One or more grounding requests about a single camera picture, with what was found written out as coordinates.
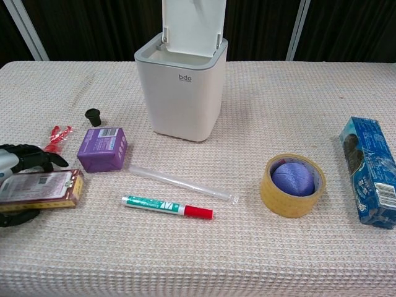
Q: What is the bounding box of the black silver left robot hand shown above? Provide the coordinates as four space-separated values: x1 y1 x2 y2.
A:
0 142 69 228

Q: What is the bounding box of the brown golden box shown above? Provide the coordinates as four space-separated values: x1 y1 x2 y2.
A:
0 168 85 213

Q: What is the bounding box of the white plastic bin lid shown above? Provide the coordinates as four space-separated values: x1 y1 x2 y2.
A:
161 0 228 58

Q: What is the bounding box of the white square container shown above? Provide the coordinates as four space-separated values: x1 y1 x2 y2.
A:
134 33 229 142

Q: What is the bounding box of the red candy wrapper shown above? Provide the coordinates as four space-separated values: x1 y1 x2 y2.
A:
59 124 75 147
45 124 62 153

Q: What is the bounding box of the purple paper box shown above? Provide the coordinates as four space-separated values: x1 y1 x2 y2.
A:
76 127 129 173

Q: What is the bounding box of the small black cap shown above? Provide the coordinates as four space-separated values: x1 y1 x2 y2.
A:
85 108 103 127

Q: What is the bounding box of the dark partition panel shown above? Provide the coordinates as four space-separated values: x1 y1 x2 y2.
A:
0 0 38 68
293 0 396 65
226 0 303 62
22 0 164 62

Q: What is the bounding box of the green marker with red cap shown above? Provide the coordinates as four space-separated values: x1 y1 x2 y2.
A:
121 194 214 220

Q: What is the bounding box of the clear wrapped straw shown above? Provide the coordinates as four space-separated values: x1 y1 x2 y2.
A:
129 165 241 205

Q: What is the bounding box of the beige waffle tablecloth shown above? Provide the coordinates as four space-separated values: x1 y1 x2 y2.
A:
0 60 396 297

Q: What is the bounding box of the yellow tape roll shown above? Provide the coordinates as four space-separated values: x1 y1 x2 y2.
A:
259 153 327 219

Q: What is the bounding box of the purple ball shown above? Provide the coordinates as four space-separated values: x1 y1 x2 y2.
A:
271 163 316 197

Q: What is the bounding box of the blue cookie package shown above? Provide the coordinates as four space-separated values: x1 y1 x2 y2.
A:
338 116 396 230

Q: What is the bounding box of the grey partition frame post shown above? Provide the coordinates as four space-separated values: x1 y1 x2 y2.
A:
285 0 311 62
5 0 50 62

